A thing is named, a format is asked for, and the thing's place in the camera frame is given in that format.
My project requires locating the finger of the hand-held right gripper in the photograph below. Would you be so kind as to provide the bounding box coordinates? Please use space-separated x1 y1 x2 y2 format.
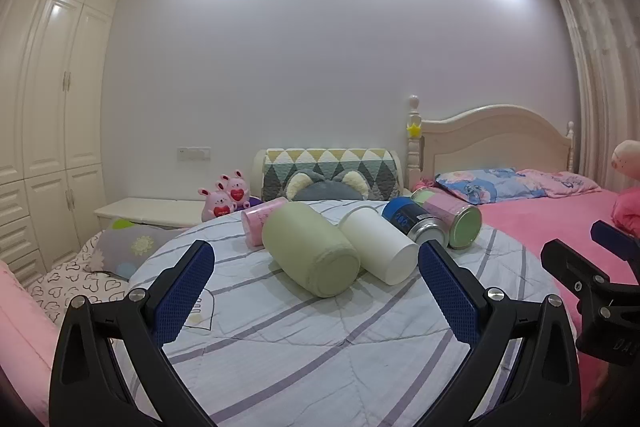
540 238 612 308
590 220 640 285

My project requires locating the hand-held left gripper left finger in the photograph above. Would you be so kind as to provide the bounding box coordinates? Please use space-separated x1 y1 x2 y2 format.
48 239 218 427

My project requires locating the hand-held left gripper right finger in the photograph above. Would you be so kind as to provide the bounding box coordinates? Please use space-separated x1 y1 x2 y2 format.
418 240 581 427

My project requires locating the pale green cup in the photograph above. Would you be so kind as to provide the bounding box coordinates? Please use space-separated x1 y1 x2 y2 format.
262 201 361 299

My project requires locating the pink cup with green base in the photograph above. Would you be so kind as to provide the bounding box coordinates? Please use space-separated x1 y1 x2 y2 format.
422 194 483 250

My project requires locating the white cup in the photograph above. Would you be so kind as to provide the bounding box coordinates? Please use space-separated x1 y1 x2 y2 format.
338 206 420 286

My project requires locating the blue metal cup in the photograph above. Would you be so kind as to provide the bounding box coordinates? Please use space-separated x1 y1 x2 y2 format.
381 198 453 249

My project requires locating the magenta plush toy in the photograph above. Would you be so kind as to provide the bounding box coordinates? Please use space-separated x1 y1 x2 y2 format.
613 186 640 239

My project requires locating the pink bed sheet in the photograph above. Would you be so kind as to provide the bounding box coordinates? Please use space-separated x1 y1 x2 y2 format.
412 179 640 413

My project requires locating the grey flower pillow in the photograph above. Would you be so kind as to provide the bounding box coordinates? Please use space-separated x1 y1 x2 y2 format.
90 219 189 281

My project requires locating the pink cartoon pillow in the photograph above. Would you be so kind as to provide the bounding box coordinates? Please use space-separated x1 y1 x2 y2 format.
515 169 604 199

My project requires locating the pale pink plush toy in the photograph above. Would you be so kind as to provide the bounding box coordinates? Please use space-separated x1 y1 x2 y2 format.
612 139 640 181

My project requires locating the white bedside cabinet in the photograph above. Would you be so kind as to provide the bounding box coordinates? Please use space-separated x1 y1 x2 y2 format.
94 198 209 230

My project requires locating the pink rabbit plush toy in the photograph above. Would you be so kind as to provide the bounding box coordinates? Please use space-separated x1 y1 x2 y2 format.
198 187 237 222
219 169 252 210

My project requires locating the heart print sheet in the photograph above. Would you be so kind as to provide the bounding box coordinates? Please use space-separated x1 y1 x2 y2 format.
25 232 132 329

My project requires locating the blue cartoon pillow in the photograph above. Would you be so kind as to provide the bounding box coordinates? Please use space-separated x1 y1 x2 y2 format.
434 167 549 204

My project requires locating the cream wooden headboard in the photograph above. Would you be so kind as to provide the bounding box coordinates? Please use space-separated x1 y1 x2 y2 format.
406 95 576 190

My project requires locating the cream curtain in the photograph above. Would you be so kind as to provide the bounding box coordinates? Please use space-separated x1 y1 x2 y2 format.
552 0 640 194

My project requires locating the light pink blanket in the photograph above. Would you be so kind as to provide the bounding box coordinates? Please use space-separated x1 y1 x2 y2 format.
0 259 63 427

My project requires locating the grey bear cushion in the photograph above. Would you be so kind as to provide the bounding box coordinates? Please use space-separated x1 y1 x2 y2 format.
284 171 369 202

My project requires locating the triangle patterned headboard cover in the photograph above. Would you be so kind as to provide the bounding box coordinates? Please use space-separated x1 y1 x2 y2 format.
262 148 404 202

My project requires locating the cream wardrobe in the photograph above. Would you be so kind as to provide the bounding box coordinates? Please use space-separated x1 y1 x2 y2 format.
0 0 129 289

